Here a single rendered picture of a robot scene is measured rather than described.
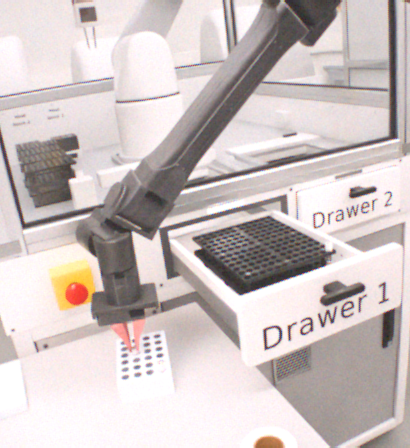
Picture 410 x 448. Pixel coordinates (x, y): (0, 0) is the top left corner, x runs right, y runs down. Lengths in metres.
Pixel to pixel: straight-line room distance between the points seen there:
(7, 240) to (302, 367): 0.79
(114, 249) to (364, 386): 0.99
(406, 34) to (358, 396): 0.98
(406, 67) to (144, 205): 0.75
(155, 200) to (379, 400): 1.08
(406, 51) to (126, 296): 0.84
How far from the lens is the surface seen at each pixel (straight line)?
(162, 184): 0.68
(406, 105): 1.22
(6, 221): 0.88
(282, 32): 0.69
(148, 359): 0.80
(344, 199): 1.12
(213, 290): 0.79
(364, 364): 1.45
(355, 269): 0.74
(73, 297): 0.86
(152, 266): 0.95
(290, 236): 0.90
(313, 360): 1.30
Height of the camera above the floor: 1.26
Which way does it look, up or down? 21 degrees down
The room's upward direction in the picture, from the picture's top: 8 degrees counter-clockwise
